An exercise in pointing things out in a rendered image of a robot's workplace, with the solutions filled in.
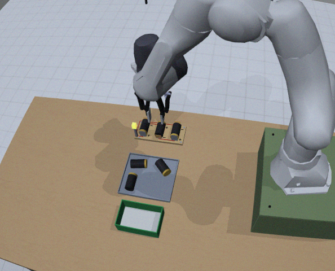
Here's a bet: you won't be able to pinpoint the black battery with gold end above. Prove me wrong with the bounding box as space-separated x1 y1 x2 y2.
155 159 171 176
155 121 166 137
170 123 181 138
125 173 138 191
139 119 150 135
130 159 147 168

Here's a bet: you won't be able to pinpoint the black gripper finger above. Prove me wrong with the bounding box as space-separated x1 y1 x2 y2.
156 91 171 125
134 93 152 123

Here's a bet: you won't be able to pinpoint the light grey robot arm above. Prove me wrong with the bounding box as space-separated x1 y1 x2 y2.
131 0 335 195

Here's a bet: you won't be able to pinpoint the light blue tray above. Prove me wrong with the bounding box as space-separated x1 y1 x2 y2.
118 152 179 203

